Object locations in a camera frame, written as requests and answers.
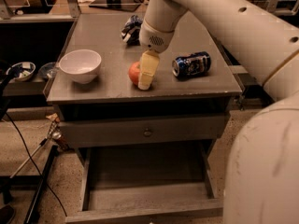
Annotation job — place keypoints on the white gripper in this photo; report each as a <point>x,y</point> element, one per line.
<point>154,38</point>

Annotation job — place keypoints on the red apple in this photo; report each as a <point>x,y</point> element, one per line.
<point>133,73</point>

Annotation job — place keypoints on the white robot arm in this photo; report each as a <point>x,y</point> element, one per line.
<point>262,177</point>

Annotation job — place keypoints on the closed top drawer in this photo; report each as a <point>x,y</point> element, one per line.
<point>116,132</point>

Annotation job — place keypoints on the grey wooden drawer cabinet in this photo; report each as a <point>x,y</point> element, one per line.
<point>112,95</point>

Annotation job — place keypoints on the open middle drawer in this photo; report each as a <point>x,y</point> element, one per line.
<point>146,184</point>

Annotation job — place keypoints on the crumpled blue chip bag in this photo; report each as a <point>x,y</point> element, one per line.
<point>131,29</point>

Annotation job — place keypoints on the blue soda can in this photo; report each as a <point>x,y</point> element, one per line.
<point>194,64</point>

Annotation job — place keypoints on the white ceramic bowl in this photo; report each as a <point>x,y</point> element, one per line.
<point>81,65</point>

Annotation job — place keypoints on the black monitor stand base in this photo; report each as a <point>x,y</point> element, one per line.
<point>120,5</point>

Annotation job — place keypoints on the dark small bowl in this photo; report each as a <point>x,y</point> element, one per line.
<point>48,71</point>

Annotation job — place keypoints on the small bowl with items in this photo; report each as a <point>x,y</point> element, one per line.
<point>22,71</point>

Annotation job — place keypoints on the black floor stand leg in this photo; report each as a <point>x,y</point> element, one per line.
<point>32,215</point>

